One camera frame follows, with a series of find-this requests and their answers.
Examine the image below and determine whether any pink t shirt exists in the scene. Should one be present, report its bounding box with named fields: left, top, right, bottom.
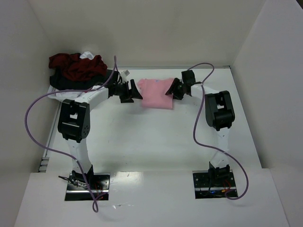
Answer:
left=137, top=78, right=174, bottom=110

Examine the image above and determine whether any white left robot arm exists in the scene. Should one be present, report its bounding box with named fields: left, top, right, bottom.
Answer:
left=58, top=70, right=143, bottom=185

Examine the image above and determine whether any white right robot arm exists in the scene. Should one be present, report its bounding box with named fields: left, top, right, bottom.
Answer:
left=165, top=70, right=235, bottom=184

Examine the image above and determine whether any white t shirt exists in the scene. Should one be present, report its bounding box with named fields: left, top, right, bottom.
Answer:
left=80, top=52, right=95, bottom=60

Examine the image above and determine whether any dark red t shirt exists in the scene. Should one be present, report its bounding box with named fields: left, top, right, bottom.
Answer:
left=49, top=53, right=107, bottom=82

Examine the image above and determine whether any white plastic laundry basket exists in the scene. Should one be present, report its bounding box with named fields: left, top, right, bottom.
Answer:
left=47, top=86, right=96, bottom=102

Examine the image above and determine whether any black t shirt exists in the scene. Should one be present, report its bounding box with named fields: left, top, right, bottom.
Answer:
left=49, top=70, right=112, bottom=90

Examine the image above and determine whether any aluminium rail at table edge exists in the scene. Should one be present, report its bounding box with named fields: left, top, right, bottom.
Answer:
left=107, top=65, right=232, bottom=71

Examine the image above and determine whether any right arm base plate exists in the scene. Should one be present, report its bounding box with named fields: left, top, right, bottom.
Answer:
left=193, top=171, right=238, bottom=199

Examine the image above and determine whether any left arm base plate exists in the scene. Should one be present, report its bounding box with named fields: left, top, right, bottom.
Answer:
left=60, top=173, right=110, bottom=201

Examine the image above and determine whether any left side aluminium rail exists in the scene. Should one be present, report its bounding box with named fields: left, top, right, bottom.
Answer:
left=38, top=103, right=61, bottom=173

